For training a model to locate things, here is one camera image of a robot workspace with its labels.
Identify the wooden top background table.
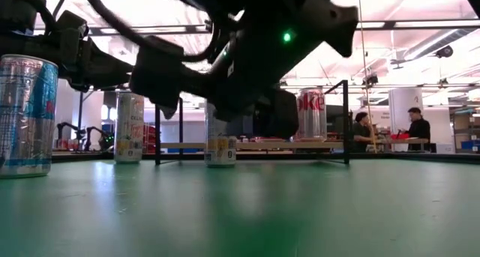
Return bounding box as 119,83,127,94
369,138,438,154

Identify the red storage bin rack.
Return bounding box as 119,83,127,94
142,122,157,154

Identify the silver Diet Coke can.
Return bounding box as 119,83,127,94
295,87,328,142

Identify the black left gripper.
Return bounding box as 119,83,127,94
49,26,133,93

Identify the black ceiling dome camera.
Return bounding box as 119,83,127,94
434,45,455,59

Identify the white standing post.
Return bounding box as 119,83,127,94
388,87,425,153

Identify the blue silver Red Bull can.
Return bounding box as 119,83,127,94
0,54,59,180

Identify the small black ceiling camera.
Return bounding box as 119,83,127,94
361,73,380,88

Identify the shelving with cardboard boxes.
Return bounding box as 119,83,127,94
451,106,480,154

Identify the white Celsius can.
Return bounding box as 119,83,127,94
113,91,146,165
204,101,238,169

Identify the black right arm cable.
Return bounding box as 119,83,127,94
76,0,211,63

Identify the green table mat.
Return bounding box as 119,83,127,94
0,157,480,257

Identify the wooden shelf with black frame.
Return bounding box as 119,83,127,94
154,79,351,166

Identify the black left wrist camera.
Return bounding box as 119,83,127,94
52,9,89,35

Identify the black background workbench frame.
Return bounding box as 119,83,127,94
76,85,118,153

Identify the yellow hanging cord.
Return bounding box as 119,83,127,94
355,0,378,154

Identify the white box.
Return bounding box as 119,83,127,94
436,142,457,155

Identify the person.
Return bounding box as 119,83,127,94
401,106,432,152
351,111,377,154

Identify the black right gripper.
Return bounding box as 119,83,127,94
129,0,359,139

